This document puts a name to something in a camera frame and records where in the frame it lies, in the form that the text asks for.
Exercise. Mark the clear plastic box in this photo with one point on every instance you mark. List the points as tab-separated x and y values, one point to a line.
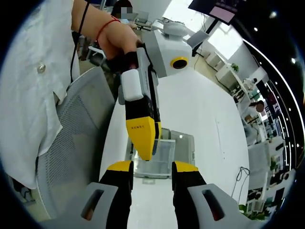
164	152

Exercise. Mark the grey mesh office chair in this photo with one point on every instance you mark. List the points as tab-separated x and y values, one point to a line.
78	133

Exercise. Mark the person's left forearm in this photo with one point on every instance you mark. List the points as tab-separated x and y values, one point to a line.
97	12

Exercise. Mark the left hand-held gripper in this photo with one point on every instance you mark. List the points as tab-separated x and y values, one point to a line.
166	52

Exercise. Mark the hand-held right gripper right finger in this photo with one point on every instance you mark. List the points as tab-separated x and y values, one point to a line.
188	188

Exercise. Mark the green potted plant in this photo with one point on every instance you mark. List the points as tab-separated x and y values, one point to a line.
256	215

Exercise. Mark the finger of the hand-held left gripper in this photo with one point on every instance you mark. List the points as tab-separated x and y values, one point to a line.
139	128

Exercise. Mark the white storage shelf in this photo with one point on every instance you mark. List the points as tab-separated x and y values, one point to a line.
226	71

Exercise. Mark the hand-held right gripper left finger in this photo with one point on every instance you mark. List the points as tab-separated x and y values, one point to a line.
119	190

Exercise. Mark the black wall monitor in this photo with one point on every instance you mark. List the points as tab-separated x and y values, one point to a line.
224	12

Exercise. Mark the small green plant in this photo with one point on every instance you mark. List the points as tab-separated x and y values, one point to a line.
235	67

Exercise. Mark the person's body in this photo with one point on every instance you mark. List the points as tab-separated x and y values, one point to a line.
28	83

